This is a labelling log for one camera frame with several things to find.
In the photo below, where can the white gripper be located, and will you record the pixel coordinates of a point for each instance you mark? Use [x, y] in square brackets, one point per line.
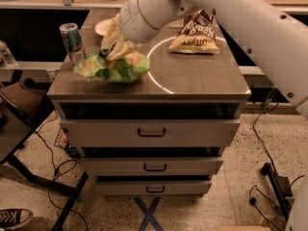
[134, 23]

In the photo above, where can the green rice chip bag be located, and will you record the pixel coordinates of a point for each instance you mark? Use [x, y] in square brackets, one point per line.
[125, 70]

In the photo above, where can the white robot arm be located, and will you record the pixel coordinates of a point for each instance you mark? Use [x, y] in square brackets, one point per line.
[273, 40]

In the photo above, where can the redbull can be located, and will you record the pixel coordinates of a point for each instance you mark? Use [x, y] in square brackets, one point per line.
[73, 43]

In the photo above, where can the brown sea salt chip bag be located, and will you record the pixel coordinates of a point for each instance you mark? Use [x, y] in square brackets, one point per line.
[197, 36]

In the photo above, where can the white bowl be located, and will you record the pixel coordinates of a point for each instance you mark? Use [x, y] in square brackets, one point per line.
[102, 27]

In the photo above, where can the top drawer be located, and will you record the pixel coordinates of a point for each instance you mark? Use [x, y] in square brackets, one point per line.
[150, 132]

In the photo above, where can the drawer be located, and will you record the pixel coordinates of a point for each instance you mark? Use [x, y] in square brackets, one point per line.
[140, 188]
[152, 166]
[150, 132]

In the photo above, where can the grey drawer cabinet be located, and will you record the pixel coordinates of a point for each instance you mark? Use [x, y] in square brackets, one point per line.
[177, 86]

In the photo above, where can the clear plastic bottle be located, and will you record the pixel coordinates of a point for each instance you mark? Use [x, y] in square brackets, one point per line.
[7, 55]

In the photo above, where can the dark side table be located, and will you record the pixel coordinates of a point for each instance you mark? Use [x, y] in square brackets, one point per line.
[25, 107]

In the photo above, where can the middle drawer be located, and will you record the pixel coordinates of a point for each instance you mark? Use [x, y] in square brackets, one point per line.
[152, 166]

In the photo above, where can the bottom drawer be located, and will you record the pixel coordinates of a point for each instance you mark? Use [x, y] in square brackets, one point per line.
[140, 188]

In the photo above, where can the black white sneaker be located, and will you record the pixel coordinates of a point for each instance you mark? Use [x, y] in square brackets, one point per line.
[11, 219]

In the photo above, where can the black floor stand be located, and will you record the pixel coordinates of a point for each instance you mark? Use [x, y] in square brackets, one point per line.
[281, 187]

